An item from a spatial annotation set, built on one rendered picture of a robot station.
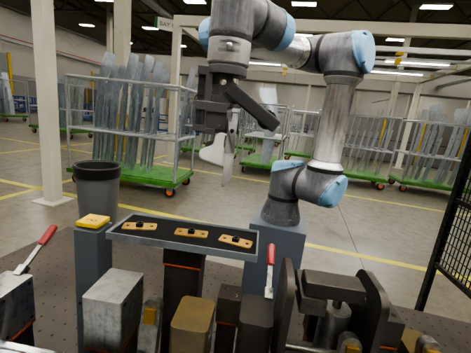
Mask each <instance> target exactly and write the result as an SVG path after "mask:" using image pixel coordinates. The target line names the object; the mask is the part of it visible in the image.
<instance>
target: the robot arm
mask: <svg viewBox="0 0 471 353"><path fill-rule="evenodd" d="M295 33H296V24H295V21H294V18H293V17H292V16H291V15H290V14H289V13H287V11H286V10H285V9H284V8H280V7H279V6H276V5H275V4H274V3H272V2H271V1H269V0H212V7H211V17H210V18H205V19H204V20H203V21H202V22H201V24H200V26H199V29H198V38H199V41H200V44H201V46H202V47H203V48H204V49H205V50H206V51H208V52H207V63H208V64H209V65H208V66H203V65H198V94H197V95H196V96H195V97H194V99H193V104H194V109H193V128H192V130H195V132H202V133H203V134H215V133H217V134H216V135H215V136H214V139H213V140H210V141H207V142H206V143H205V148H202V149H201V150H200V151H199V157H200V159H201V160H204V161H205V162H208V163H211V164H213V165H216V166H218V167H221V168H223V177H222V184H221V186H225V185H226V184H227V183H228V181H229V179H230V178H231V177H232V170H233V157H234V151H235V143H236V135H237V134H238V128H239V121H240V108H241V107H242V108H243V109H244V110H246V112H248V113H249V114H250V115H251V116H252V117H254V118H255V119H256V120H257V122H258V125H259V127H260V128H262V129H264V130H270V131H271V132H274V131H275V130H276V129H277V127H278V126H279V125H280V121H279V120H278V119H277V116H276V114H275V113H274V112H273V111H271V110H267V109H265V108H264V107H263V106H262V105H260V103H258V102H257V101H256V100H255V99H254V98H252V97H251V96H250V95H249V94H247V93H246V92H245V91H244V90H243V89H242V88H241V87H240V86H238V85H237V84H236V83H235V82H234V81H233V79H244V78H247V68H248V67H249V64H250V57H255V58H259V59H263V60H270V61H274V62H280V63H285V64H286V65H287V66H288V67H289V68H292V69H298V70H301V71H306V72H309V73H314V74H324V75H323V79H324V81H325V82H326V84H327V87H326V91H325V98H324V102H323V107H322V114H321V118H320V125H319V129H318V136H317V140H316V144H315V151H314V155H313V159H312V160H311V161H310V162H308V164H307V167H305V166H306V165H305V162H304V161H300V160H276V161H275V162H274V163H273V166H272V170H271V178H270V183H269V189H268V197H267V199H266V201H265V203H264V205H263V207H262V209H261V215H260V217H261V219H262V220H263V221H265V222H267V223H269V224H272V225H274V226H280V227H294V226H297V225H299V223H300V218H301V217H300V212H299V199H300V200H304V201H306V202H310V203H313V204H315V205H317V206H319V207H326V208H333V207H335V206H336V205H337V204H338V203H339V202H340V201H341V199H342V197H343V195H344V193H345V191H346V188H347V185H348V178H347V177H346V176H345V175H343V168H342V166H341V164H340V162H341V155H342V151H343V145H344V141H345V138H346V132H347V128H348V122H349V118H350V112H351V109H352V105H353V99H354V95H355V89H356V86H357V85H358V84H360V83H361V82H362V81H363V78H364V75H365V74H368V73H370V72H371V71H372V69H373V67H374V62H375V55H376V49H375V42H374V37H373V36H372V34H371V32H369V31H368V30H353V31H349V32H338V33H331V34H320V35H315V36H302V35H296V36H295ZM222 79H224V80H226V84H225V85H222V84H221V83H220V81H221V80H222ZM196 97H197V98H196ZM225 138H226V141H225Z"/></svg>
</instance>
